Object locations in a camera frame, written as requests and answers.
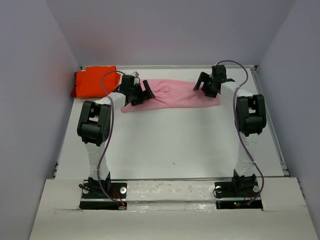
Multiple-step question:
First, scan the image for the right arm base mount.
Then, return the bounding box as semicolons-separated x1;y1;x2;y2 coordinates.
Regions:
212;173;263;210

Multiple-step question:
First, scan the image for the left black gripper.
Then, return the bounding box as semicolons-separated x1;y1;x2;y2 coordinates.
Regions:
129;80;155;106

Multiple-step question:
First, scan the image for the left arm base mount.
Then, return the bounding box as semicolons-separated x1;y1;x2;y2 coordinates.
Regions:
78;178;128;211

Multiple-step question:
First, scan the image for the aluminium table edge rail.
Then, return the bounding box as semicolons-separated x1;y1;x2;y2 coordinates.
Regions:
79;64;258;71

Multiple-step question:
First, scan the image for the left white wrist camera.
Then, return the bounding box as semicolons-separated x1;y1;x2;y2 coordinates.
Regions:
131;71;140;84

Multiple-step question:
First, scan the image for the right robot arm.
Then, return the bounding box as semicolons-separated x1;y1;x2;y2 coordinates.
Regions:
193;62;267;196

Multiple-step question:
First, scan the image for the pink t-shirt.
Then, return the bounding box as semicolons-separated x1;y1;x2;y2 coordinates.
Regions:
121;79;220;113

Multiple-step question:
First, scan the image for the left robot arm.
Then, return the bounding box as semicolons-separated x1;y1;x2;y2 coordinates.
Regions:
76;72;155;198

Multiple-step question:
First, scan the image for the folded orange t-shirt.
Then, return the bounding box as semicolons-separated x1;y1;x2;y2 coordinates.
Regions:
70;66;122;98

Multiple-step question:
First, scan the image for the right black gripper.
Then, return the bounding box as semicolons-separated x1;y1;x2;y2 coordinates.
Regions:
193;72;218;98

